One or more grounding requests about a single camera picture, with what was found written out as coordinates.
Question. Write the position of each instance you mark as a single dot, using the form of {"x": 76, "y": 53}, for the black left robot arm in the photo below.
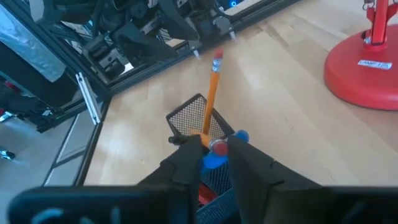
{"x": 105, "y": 59}

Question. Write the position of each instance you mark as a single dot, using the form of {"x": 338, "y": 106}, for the silver aluminium bracket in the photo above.
{"x": 88, "y": 99}

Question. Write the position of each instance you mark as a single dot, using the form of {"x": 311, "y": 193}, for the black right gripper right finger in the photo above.
{"x": 295, "y": 202}

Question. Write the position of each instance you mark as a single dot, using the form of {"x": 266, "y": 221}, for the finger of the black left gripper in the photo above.
{"x": 146, "y": 46}
{"x": 180, "y": 21}

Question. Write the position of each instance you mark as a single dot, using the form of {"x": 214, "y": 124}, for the grey metal beam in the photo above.
{"x": 31, "y": 46}

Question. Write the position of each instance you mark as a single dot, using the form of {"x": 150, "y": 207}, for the red desk lamp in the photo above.
{"x": 357, "y": 81}

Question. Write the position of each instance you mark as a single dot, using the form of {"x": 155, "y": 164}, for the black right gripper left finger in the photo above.
{"x": 109, "y": 205}

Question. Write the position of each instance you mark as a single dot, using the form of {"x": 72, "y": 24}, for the yellow pencil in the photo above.
{"x": 220, "y": 148}
{"x": 211, "y": 93}

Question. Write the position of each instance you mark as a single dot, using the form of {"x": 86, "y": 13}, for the black mesh desk organizer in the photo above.
{"x": 189, "y": 115}

